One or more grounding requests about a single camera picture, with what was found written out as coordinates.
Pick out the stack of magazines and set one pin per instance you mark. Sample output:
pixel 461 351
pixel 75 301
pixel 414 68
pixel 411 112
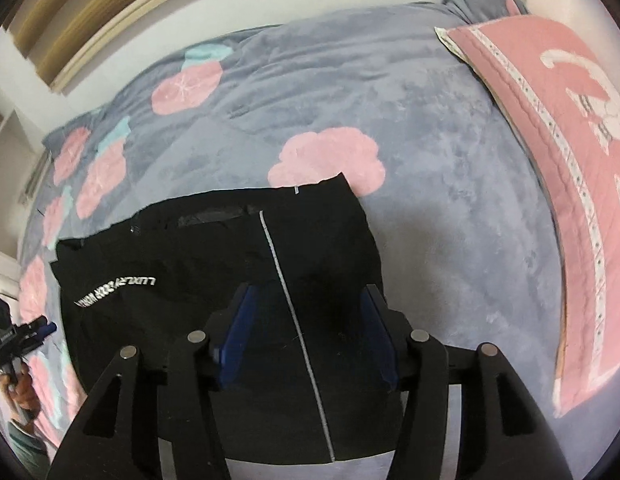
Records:
pixel 37 180

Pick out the pink pillow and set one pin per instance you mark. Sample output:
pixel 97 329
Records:
pixel 564 160

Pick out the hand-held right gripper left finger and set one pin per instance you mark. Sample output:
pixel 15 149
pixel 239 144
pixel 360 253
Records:
pixel 236 340

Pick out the grey floral blanket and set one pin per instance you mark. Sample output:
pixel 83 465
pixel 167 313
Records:
pixel 389 135

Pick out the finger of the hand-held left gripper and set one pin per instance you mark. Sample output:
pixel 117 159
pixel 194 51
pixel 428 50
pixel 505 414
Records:
pixel 44 331

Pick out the white bookshelf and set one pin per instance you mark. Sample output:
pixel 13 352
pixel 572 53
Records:
pixel 2 130

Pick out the striped window blind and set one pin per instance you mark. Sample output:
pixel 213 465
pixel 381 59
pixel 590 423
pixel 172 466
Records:
pixel 115 20

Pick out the person's left hand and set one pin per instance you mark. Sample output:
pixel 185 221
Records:
pixel 26 392

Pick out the black hooded jacket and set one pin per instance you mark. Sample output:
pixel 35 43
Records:
pixel 190 260

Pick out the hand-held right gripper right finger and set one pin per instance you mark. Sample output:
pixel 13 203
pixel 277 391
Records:
pixel 382 340

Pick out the person's left forearm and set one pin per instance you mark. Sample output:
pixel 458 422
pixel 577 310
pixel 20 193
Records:
pixel 32 452

